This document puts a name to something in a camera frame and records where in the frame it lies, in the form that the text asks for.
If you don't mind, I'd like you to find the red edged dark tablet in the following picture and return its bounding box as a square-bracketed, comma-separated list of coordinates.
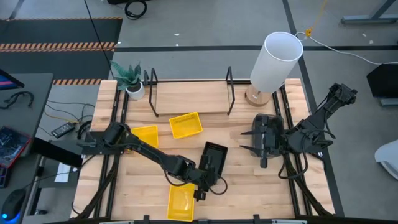
[0, 125, 32, 169]

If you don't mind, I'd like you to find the black aluminium table frame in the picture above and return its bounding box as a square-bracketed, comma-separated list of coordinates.
[70, 78, 343, 224]

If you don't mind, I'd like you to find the black hazard striped floor mat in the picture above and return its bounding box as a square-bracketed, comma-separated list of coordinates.
[0, 17, 123, 86]

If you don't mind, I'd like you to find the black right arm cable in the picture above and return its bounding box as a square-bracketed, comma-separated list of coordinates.
[277, 146, 308, 180]

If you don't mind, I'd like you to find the white chair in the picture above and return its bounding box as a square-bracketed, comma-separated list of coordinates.
[374, 139, 398, 181]

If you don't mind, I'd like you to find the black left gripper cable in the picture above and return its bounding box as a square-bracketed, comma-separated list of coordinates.
[208, 176, 229, 196]

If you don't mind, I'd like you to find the thin black pole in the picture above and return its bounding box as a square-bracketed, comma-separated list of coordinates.
[83, 0, 114, 70]

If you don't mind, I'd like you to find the black slotted plastic basket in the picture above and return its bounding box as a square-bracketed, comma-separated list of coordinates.
[251, 113, 285, 159]
[198, 141, 229, 179]

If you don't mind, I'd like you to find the thin yellow cable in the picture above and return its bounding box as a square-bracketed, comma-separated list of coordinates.
[43, 109, 78, 124]

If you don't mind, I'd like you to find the grey metal stand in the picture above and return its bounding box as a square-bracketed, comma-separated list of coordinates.
[340, 0, 398, 25]

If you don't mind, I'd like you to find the white cable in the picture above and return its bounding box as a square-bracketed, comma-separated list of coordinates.
[294, 30, 398, 66]

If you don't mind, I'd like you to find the coiled black cable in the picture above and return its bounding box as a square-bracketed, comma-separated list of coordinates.
[124, 0, 148, 21]

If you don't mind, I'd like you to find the dark computer monitor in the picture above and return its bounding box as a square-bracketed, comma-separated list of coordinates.
[0, 68, 25, 91]

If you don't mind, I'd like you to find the grey side desk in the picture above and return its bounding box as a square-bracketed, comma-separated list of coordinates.
[0, 73, 54, 224]

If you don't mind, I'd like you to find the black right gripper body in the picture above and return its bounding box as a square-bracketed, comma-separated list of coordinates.
[260, 115, 289, 169]

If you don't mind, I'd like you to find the wooden shelf black metal frame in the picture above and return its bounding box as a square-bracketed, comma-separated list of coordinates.
[143, 65, 236, 118]

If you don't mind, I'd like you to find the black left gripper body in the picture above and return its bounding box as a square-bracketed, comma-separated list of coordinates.
[196, 167, 221, 191]

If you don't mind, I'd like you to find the yellow rope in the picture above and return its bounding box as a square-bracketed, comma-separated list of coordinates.
[305, 0, 328, 38]

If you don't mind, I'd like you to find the yellow slotted plastic basket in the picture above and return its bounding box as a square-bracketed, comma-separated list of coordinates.
[166, 182, 197, 222]
[169, 111, 204, 140]
[129, 124, 160, 150]

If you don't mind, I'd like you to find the white shade wooden base lamp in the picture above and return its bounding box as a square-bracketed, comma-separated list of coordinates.
[244, 30, 304, 108]

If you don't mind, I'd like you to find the black square box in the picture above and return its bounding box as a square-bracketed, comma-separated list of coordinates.
[366, 63, 398, 99]

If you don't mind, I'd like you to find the black flat box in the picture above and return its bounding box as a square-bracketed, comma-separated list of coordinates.
[30, 136, 84, 168]

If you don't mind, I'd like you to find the grey metal base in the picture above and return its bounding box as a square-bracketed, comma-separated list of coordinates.
[379, 98, 398, 108]

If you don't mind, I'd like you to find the black power adapter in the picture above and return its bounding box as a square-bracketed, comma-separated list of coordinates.
[50, 121, 76, 139]

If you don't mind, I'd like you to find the black computer mouse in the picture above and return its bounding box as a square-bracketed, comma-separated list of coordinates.
[1, 188, 27, 222]

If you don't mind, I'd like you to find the green plant white pot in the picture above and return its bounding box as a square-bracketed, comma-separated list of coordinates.
[110, 60, 146, 101]

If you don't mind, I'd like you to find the black cable bundle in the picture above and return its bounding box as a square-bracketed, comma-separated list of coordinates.
[0, 91, 34, 110]

